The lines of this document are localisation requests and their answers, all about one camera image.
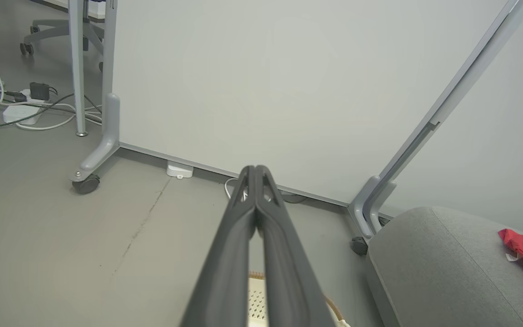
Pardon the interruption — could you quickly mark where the looped white cable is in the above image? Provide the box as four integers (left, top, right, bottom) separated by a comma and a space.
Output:
223, 178, 247, 201

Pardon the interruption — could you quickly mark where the black power adapter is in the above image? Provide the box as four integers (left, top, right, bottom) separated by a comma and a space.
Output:
29, 81, 51, 102

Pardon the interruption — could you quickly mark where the black caster beside sofa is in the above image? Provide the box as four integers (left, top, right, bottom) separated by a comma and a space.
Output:
350, 236, 369, 256

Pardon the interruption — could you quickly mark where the white power strip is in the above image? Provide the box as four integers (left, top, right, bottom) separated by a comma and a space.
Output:
2, 103, 44, 126

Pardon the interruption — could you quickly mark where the white woven laundry basket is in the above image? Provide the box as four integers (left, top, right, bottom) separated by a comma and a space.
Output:
247, 271, 351, 327

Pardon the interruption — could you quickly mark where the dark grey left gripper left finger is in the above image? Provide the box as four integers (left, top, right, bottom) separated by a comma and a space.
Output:
181, 166, 257, 327

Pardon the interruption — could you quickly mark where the grey fabric sofa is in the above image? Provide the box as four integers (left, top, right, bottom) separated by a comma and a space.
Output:
365, 206, 523, 327

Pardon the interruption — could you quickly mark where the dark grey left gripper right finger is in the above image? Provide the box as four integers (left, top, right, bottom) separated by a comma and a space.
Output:
256, 165, 336, 327

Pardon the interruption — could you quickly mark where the grey office chair base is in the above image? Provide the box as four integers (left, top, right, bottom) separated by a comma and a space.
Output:
19, 17, 106, 58

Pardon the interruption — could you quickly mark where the grey table leg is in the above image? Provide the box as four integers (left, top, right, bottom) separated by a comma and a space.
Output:
67, 0, 89, 138

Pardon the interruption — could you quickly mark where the small white floor box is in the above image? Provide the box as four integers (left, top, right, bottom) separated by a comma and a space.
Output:
166, 162, 194, 180

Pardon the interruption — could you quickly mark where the wide white partition panel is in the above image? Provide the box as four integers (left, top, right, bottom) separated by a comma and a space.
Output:
69, 0, 523, 242

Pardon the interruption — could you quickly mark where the black partition caster wheel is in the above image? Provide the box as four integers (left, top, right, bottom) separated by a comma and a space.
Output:
71, 174, 101, 195

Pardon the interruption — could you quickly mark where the dark thin floor cable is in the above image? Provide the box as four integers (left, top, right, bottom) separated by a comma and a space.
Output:
0, 92, 77, 129

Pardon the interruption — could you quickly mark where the narrow white partition panel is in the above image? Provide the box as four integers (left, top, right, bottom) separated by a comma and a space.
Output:
363, 0, 523, 238

